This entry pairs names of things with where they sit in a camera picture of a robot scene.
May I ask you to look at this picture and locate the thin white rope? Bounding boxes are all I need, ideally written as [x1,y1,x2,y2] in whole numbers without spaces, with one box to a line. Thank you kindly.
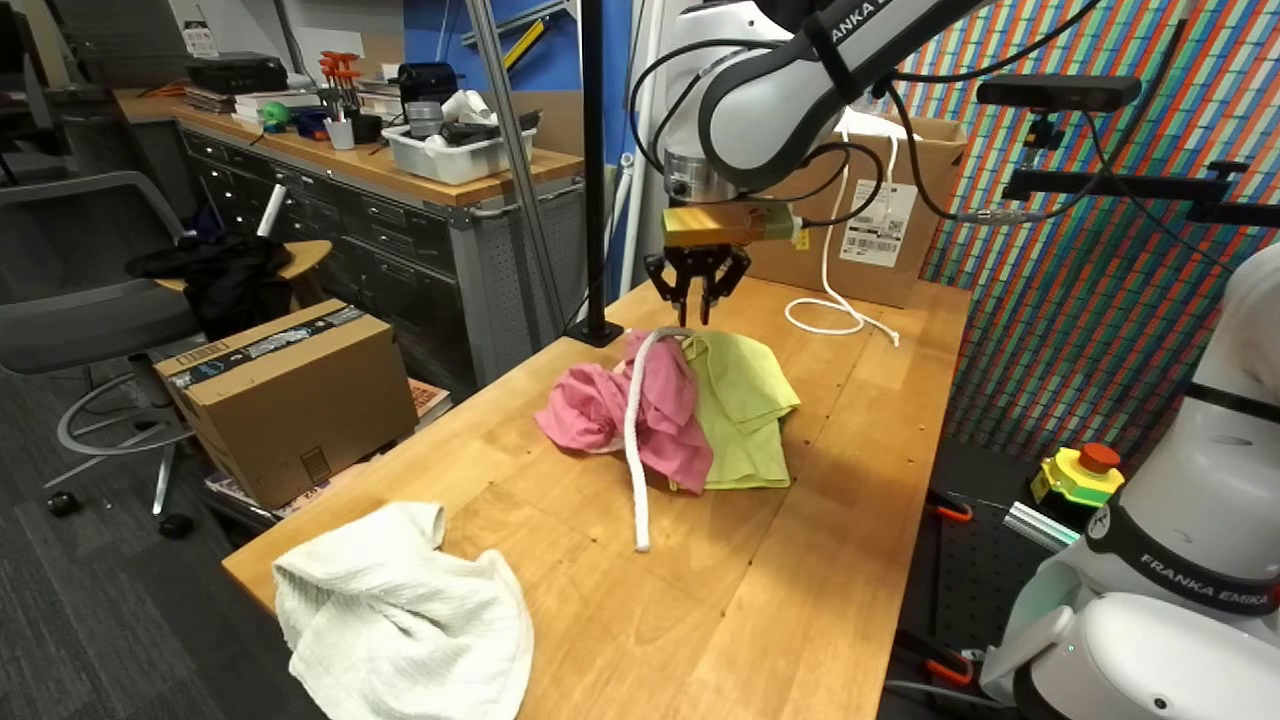
[779,130,904,352]

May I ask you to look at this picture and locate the black garment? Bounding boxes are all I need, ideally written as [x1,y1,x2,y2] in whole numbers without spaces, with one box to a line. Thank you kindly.
[127,232,296,337]

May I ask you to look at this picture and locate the thick white flat rope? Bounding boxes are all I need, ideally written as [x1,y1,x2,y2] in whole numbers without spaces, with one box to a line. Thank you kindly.
[621,330,674,550]

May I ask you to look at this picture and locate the grey office chair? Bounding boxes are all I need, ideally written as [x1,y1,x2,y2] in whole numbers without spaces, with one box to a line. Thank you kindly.
[0,166,205,524]

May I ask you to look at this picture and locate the black case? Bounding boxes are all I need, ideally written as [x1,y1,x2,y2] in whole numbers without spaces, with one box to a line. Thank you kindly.
[183,53,293,94]

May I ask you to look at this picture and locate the yellow red emergency stop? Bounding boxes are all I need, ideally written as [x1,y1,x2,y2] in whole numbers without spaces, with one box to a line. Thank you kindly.
[1030,437,1131,512]

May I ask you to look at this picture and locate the white pole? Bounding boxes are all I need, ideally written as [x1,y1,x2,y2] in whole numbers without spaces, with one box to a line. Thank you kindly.
[617,0,667,300]

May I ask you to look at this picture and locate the grey workbench with wooden top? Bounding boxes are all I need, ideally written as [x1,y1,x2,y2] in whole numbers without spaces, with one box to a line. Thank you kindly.
[111,85,591,395]

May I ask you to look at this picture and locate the white ribbed towel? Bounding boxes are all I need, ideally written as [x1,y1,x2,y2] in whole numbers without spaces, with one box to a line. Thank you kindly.
[274,499,537,720]

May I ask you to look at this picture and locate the black pole stand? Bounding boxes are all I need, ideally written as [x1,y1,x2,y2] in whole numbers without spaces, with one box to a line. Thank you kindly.
[570,0,629,347]

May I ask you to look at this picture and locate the silver metal pole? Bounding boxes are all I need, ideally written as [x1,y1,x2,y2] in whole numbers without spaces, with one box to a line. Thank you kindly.
[461,0,561,342]

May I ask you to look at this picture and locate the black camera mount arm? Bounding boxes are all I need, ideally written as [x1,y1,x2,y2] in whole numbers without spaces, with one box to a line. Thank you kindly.
[997,155,1280,232]

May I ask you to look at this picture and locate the white plastic bin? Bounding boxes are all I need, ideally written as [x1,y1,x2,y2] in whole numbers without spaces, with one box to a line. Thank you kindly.
[382,121,545,188]

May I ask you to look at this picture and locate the cardboard box with white label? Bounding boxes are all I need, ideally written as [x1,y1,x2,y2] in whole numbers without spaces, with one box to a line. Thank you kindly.
[744,111,977,312]

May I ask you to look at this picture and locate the cardboard box with black tape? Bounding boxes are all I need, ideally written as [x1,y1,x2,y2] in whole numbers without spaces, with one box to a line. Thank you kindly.
[153,295,426,512]

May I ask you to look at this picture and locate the pink cloth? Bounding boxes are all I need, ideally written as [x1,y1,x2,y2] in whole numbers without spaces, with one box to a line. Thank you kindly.
[534,330,715,496]

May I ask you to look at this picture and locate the yellow-green cloth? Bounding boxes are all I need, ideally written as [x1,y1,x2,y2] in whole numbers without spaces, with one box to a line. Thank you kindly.
[675,327,806,496]

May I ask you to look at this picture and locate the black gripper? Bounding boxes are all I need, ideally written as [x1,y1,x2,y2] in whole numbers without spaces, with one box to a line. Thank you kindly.
[649,243,754,330]

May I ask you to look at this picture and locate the blue panel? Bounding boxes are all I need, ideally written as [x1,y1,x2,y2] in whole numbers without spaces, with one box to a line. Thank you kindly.
[395,0,633,94]

